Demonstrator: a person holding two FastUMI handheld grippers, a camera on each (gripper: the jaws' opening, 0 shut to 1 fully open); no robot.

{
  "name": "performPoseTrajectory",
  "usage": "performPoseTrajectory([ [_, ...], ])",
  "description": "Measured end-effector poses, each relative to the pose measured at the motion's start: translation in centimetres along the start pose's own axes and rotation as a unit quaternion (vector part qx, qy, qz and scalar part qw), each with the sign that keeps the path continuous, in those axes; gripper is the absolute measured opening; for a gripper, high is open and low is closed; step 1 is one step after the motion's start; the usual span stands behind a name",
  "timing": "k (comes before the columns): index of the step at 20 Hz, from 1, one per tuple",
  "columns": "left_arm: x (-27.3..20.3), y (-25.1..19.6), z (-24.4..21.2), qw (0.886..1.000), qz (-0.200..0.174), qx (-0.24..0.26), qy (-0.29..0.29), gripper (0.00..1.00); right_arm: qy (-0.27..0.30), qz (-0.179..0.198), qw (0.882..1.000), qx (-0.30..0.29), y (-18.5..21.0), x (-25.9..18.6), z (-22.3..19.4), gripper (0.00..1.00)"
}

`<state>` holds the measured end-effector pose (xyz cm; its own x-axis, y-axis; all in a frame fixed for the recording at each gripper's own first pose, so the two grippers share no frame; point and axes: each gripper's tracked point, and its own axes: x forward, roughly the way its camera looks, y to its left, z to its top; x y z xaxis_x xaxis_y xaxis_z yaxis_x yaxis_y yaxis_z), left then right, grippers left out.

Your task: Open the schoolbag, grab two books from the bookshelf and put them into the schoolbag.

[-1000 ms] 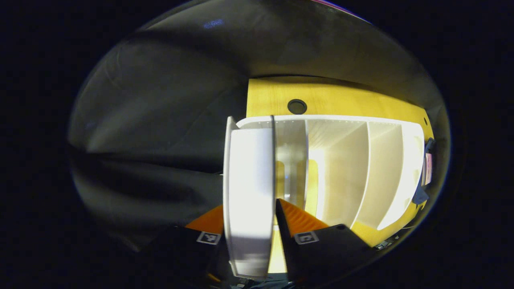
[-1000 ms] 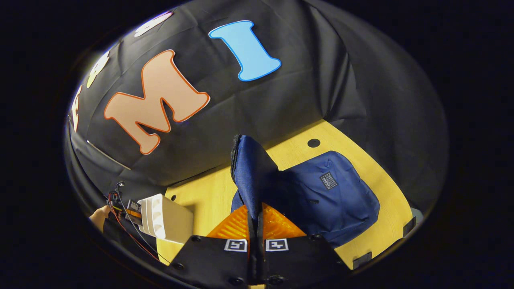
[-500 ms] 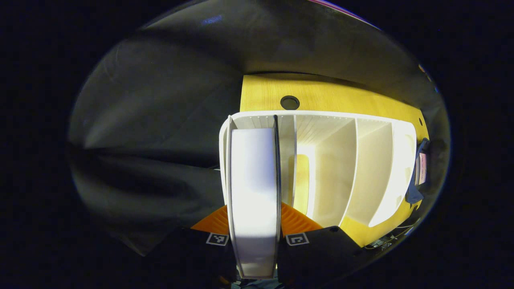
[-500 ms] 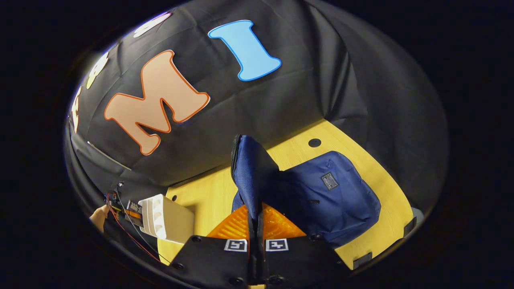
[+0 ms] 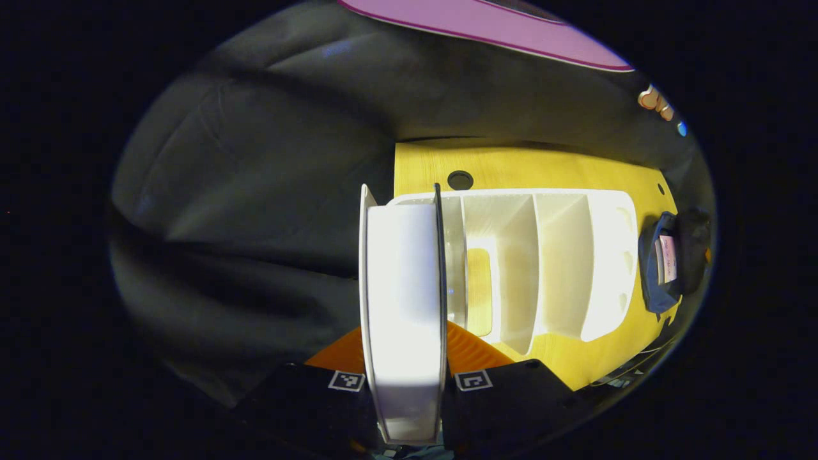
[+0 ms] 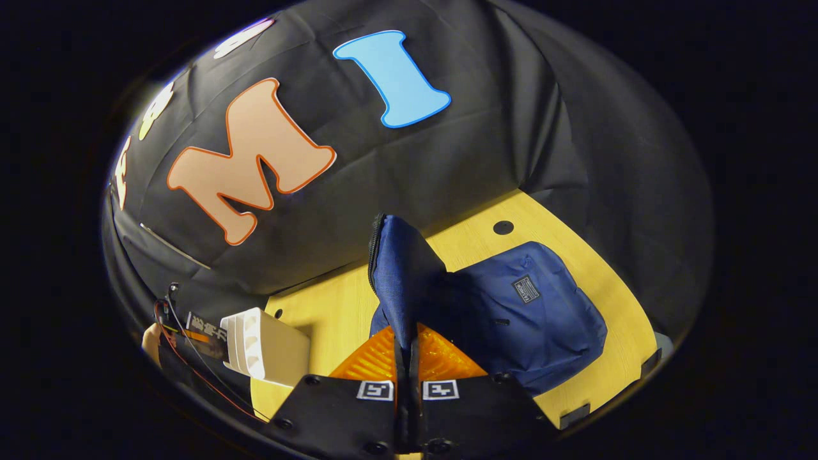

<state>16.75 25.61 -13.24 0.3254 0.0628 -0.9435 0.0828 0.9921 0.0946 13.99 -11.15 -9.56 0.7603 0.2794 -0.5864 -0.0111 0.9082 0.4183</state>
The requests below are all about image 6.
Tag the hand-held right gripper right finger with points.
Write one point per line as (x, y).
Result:
(486, 412)

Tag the black table edge clamp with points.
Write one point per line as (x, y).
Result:
(575, 415)

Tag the blue schoolbag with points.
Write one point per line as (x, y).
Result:
(530, 319)

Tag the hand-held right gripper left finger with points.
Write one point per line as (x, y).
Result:
(339, 412)

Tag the white plastic bookshelf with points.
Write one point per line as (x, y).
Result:
(275, 351)

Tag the black cover book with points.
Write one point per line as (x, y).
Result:
(208, 322)

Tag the black backdrop cloth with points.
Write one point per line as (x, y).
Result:
(511, 128)

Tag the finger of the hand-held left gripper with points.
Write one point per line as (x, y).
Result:
(199, 337)

